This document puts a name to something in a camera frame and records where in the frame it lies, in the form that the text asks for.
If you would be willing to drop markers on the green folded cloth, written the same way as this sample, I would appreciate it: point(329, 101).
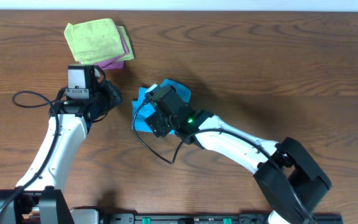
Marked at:
point(71, 32)
point(120, 51)

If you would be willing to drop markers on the top green folded cloth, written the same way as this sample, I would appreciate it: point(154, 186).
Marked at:
point(71, 32)

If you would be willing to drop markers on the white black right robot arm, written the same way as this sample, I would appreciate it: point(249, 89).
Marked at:
point(289, 178)

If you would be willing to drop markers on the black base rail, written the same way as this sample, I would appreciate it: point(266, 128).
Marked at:
point(95, 216)

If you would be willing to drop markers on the lower green folded cloth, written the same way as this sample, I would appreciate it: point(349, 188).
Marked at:
point(120, 51)

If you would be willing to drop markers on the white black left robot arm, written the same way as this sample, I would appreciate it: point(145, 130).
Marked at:
point(38, 195)

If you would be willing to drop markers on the bottom purple folded cloth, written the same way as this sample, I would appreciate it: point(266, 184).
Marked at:
point(113, 65)

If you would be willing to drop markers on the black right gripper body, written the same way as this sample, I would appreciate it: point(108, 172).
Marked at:
point(160, 126)

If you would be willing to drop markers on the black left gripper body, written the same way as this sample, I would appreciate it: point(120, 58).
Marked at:
point(107, 94)

